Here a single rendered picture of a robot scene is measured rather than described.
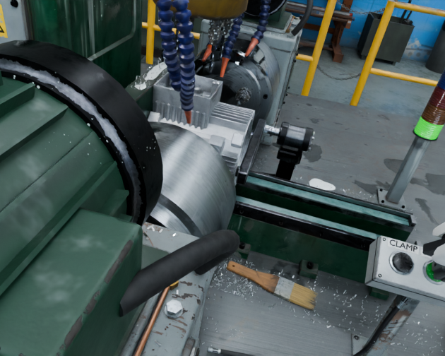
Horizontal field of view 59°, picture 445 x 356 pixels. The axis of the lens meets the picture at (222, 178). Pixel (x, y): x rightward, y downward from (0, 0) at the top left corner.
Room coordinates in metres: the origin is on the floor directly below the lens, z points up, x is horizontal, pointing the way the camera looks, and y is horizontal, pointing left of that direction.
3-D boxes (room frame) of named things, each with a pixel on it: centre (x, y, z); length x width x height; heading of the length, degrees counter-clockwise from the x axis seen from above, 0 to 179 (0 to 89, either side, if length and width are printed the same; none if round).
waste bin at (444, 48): (5.40, -2.57, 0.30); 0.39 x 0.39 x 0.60
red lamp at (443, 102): (0.98, -0.51, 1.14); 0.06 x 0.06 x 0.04
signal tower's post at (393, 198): (0.98, -0.51, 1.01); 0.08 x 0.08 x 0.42; 82
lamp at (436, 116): (0.98, -0.51, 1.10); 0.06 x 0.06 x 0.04
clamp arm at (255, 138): (0.77, -0.06, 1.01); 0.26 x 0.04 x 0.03; 172
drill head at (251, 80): (1.09, 0.02, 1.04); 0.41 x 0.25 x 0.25; 172
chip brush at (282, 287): (0.58, -0.15, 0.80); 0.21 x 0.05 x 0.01; 74
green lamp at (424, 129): (0.98, -0.51, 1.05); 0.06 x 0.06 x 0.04
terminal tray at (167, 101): (0.77, 0.10, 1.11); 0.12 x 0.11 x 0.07; 82
